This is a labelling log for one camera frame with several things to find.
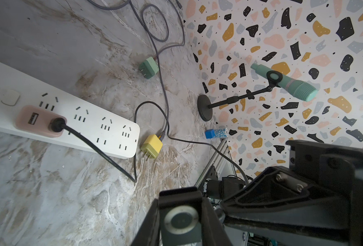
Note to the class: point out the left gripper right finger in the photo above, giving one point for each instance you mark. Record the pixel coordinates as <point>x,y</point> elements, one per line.
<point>213,233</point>

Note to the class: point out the blue cube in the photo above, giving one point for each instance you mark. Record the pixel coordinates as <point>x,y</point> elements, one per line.
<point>216,133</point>

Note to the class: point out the white power strip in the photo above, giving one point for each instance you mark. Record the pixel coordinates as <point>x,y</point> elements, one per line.
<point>113,134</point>

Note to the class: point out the pink USB charger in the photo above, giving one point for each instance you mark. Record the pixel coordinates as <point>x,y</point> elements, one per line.
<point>39,121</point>

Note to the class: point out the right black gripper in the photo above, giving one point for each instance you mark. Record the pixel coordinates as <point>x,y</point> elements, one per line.
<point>333,201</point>

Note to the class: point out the yellow USB charger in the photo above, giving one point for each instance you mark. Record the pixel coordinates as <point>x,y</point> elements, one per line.
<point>152,146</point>

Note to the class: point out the green USB charger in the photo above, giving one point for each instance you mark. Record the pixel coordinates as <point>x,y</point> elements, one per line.
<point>149,68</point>

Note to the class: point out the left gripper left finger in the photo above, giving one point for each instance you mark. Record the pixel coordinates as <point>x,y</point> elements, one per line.
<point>149,232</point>

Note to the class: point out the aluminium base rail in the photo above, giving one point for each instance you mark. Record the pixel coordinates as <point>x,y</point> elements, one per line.
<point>217,168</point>

